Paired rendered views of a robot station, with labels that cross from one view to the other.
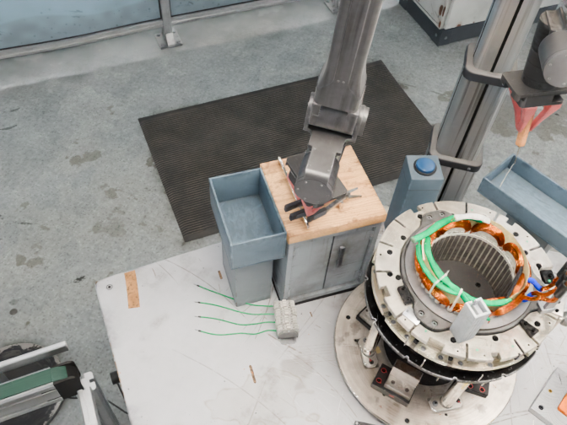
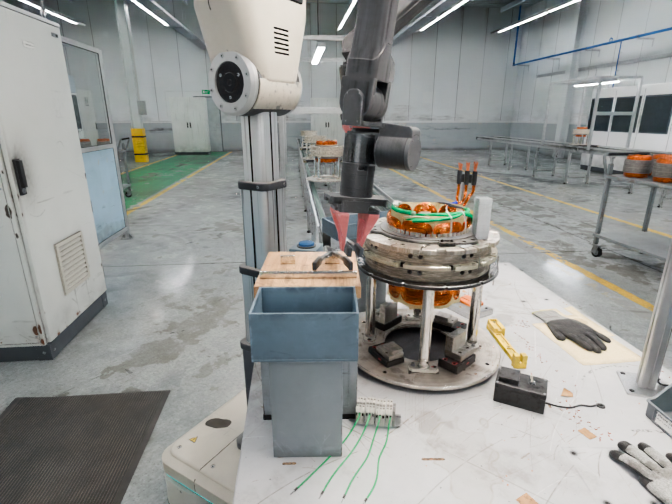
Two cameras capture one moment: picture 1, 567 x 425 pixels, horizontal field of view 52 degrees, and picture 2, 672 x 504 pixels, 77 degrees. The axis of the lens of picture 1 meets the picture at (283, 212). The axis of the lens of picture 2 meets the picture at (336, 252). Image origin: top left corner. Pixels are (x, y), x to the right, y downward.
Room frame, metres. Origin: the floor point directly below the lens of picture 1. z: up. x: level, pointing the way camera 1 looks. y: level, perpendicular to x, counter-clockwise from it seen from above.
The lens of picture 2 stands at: (0.41, 0.64, 1.35)
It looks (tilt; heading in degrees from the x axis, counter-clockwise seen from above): 18 degrees down; 291
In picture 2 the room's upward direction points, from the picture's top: straight up
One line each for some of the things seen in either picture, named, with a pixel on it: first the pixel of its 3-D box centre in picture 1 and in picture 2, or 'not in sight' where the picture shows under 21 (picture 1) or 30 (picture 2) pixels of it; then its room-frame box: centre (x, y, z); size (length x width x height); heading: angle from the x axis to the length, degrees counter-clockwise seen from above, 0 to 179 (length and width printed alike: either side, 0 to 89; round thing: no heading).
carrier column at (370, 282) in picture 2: not in sight; (370, 301); (0.68, -0.30, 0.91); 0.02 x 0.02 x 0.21
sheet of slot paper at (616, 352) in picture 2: not in sight; (576, 332); (0.17, -0.56, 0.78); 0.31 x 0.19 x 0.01; 117
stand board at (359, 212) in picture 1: (321, 191); (309, 272); (0.74, -0.07, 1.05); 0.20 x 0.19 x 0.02; 112
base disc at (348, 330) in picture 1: (424, 345); (419, 342); (0.56, -0.33, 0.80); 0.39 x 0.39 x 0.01
